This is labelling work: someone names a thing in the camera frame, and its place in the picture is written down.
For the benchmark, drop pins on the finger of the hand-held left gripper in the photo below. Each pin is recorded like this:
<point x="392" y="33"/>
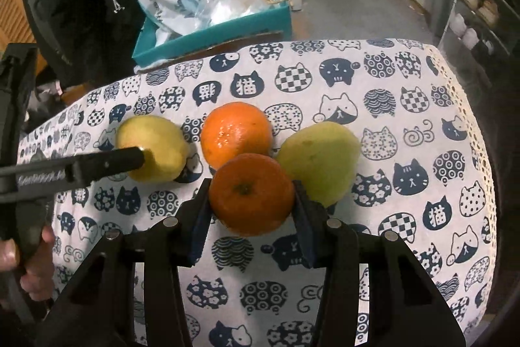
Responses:
<point x="109" y="164"/>

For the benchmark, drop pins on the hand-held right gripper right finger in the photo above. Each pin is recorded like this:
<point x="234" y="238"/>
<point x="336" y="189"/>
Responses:
<point x="304" y="227"/>

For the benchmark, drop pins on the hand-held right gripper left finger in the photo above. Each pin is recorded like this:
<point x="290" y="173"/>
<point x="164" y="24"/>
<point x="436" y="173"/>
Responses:
<point x="201" y="219"/>

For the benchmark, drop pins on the orange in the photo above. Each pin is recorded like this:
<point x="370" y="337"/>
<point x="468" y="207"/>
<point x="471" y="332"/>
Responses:
<point x="252" y="200"/>
<point x="237" y="131"/>

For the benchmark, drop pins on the yellow pear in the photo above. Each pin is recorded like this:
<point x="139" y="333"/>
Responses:
<point x="162" y="143"/>

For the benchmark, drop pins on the person's left hand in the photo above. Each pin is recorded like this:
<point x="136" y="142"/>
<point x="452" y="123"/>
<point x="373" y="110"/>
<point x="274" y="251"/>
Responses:
<point x="42" y="269"/>

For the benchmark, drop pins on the cat print tablecloth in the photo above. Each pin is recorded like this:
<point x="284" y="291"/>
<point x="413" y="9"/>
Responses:
<point x="365" y="208"/>

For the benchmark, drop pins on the yellow-green pear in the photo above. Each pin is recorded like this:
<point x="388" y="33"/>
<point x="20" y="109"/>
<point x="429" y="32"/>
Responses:
<point x="321" y="160"/>

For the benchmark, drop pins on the wooden louvered wardrobe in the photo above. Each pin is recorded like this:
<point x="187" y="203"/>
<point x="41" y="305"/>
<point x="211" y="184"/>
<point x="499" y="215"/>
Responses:
<point x="16" y="13"/>

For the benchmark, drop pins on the black jacket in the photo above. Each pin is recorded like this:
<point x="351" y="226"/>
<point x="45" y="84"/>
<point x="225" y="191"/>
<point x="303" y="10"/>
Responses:
<point x="73" y="5"/>

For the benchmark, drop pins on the teal plastic box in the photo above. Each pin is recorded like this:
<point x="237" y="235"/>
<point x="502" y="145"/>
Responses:
<point x="243" y="26"/>

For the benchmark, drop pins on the group of shoes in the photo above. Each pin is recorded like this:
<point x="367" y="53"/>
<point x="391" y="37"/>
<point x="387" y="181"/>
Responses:
<point x="483" y="5"/>

